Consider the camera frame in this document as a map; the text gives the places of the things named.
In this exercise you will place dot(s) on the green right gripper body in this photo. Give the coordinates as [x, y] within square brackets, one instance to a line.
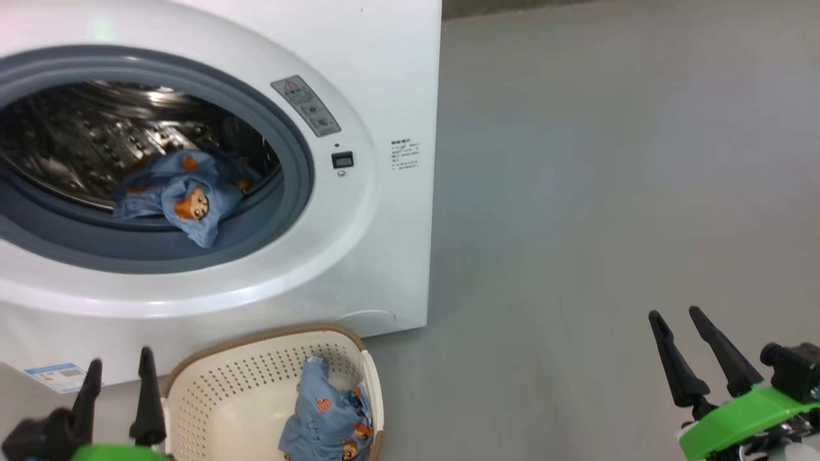
[737, 422]

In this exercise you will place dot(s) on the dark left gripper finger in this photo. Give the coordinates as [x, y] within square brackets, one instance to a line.
[86, 410]
[148, 416]

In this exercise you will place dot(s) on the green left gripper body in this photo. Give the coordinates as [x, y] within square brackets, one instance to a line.
[118, 453]

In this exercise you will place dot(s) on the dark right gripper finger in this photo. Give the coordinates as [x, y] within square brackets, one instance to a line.
[682, 378]
[730, 368]

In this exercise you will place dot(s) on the blue garment red patch print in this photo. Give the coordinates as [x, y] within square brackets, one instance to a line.
[320, 429]

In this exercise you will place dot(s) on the blue garment many bear prints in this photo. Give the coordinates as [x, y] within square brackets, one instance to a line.
[186, 192]

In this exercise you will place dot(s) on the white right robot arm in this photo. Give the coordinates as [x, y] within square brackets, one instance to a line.
[801, 453]

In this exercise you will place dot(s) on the perforated steel washer drum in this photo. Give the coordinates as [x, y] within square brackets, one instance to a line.
[77, 141]

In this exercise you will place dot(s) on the black door latch socket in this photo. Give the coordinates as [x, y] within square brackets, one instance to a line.
[342, 160]

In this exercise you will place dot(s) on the white front-load washing machine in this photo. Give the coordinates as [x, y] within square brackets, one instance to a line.
[384, 64]

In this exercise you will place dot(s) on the blue energy label sticker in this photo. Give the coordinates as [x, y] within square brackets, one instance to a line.
[56, 376]

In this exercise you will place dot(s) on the cream perforated laundry basket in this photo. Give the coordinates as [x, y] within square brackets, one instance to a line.
[211, 410]

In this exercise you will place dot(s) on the round white service flap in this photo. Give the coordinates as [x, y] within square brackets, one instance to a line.
[368, 318]

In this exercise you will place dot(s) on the grey warning sticker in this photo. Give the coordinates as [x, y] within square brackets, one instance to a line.
[306, 105]

